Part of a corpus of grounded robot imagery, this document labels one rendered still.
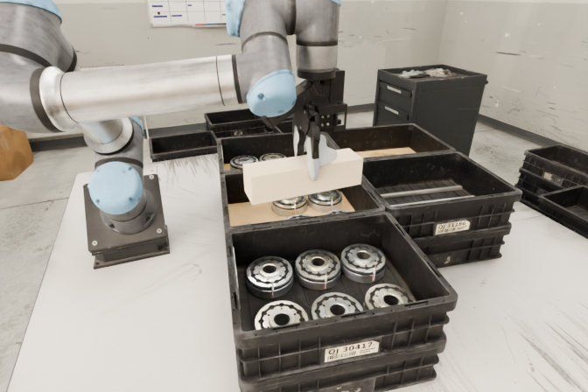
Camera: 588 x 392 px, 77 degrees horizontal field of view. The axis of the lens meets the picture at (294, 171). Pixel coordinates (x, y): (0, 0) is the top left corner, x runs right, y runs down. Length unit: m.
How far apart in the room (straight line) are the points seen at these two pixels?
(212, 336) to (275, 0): 0.72
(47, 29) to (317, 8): 0.43
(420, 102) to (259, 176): 2.02
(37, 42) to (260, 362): 0.62
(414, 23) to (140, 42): 3.21
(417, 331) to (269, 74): 0.53
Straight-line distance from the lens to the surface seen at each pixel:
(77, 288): 1.19
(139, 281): 1.14
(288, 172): 0.71
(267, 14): 0.62
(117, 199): 0.98
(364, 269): 0.86
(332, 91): 0.70
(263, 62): 0.56
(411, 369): 0.84
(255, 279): 0.83
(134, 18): 4.05
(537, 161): 2.47
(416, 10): 5.14
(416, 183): 1.32
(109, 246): 1.18
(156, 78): 0.57
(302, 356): 0.71
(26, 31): 0.71
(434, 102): 2.69
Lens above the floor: 1.42
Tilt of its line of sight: 26 degrees down
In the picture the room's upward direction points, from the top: straight up
